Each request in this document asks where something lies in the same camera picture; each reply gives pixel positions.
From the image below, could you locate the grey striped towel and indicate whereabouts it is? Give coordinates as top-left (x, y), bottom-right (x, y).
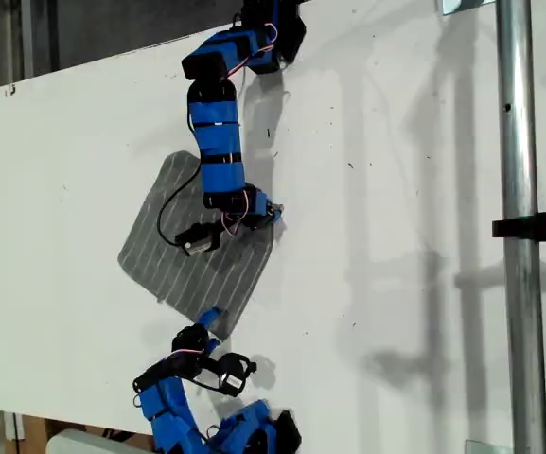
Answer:
top-left (116, 149), bottom-right (276, 342)

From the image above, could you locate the white plastic box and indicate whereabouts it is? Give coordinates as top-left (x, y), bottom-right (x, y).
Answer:
top-left (44, 427), bottom-right (158, 454)

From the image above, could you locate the wooden board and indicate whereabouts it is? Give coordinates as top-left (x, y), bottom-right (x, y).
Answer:
top-left (16, 415), bottom-right (52, 454)

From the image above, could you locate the black camera box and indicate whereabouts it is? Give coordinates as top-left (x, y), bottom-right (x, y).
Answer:
top-left (174, 221), bottom-right (222, 258)
top-left (215, 351), bottom-right (258, 398)

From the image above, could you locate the black camera cable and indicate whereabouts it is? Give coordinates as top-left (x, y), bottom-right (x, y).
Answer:
top-left (156, 163), bottom-right (203, 246)

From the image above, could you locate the steel post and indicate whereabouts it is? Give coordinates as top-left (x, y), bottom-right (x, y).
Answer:
top-left (495, 0), bottom-right (546, 454)

